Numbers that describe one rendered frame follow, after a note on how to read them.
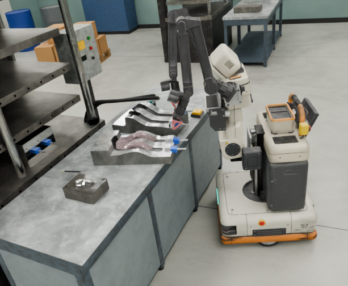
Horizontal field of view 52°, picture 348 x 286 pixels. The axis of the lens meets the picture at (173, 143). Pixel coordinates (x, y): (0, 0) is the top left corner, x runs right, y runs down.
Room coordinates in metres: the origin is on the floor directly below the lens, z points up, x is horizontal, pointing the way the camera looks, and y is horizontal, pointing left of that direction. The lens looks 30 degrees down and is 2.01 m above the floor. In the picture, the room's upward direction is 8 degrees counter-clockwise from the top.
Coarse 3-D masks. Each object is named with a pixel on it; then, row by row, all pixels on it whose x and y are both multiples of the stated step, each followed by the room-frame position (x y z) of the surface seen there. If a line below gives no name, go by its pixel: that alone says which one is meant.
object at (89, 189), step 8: (80, 176) 1.73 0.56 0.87; (88, 176) 1.72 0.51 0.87; (96, 176) 1.71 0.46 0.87; (72, 184) 1.66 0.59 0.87; (80, 184) 1.68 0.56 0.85; (88, 184) 1.68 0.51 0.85; (96, 184) 1.63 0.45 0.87; (104, 184) 1.65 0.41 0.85; (64, 192) 1.64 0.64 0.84; (72, 192) 1.61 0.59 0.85; (80, 192) 1.58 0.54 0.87; (88, 192) 1.57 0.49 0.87; (96, 192) 1.58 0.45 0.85; (104, 192) 1.64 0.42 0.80; (80, 200) 1.59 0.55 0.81; (88, 200) 1.56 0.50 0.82; (96, 200) 1.57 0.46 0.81
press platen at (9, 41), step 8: (0, 32) 2.73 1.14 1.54; (8, 32) 2.69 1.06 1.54; (16, 32) 2.65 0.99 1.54; (24, 32) 2.61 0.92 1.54; (32, 32) 2.57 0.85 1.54; (40, 32) 2.53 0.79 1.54; (48, 32) 2.53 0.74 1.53; (56, 32) 2.60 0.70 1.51; (0, 40) 2.45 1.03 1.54; (8, 40) 2.41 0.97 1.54; (16, 40) 2.38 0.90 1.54; (24, 40) 2.35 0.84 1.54; (32, 40) 2.40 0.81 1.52; (40, 40) 2.46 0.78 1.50; (0, 48) 2.21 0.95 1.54; (8, 48) 2.22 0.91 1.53; (16, 48) 2.28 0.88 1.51; (24, 48) 2.33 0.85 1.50; (0, 56) 2.16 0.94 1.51
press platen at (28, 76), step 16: (0, 64) 2.83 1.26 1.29; (16, 64) 2.76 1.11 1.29; (32, 64) 2.70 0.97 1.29; (48, 64) 2.64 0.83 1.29; (64, 64) 2.58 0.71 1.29; (0, 80) 2.41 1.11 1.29; (16, 80) 2.36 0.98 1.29; (32, 80) 2.31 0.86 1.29; (48, 80) 2.39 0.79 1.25; (0, 96) 2.07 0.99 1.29; (16, 96) 2.14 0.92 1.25
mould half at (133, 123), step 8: (144, 104) 2.49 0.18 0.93; (152, 104) 2.50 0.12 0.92; (128, 112) 2.55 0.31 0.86; (144, 112) 2.39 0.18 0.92; (160, 112) 2.42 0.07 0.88; (168, 112) 2.40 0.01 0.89; (120, 120) 2.43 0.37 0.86; (128, 120) 2.31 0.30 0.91; (136, 120) 2.28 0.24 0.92; (144, 120) 2.30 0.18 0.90; (168, 120) 2.26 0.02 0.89; (184, 120) 2.31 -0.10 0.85; (120, 128) 2.35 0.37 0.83; (128, 128) 2.31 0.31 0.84; (136, 128) 2.28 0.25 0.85; (144, 128) 2.25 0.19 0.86; (152, 128) 2.22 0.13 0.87; (160, 128) 2.19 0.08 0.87; (168, 128) 2.16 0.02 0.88; (176, 136) 2.17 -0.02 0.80
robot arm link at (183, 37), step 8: (184, 24) 1.90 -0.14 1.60; (184, 32) 1.90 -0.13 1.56; (184, 40) 1.93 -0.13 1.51; (184, 48) 1.93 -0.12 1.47; (184, 56) 1.93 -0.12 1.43; (184, 64) 1.93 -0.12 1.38; (184, 72) 1.93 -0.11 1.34; (184, 80) 1.93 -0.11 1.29; (184, 88) 1.92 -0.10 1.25; (192, 88) 1.92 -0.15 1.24
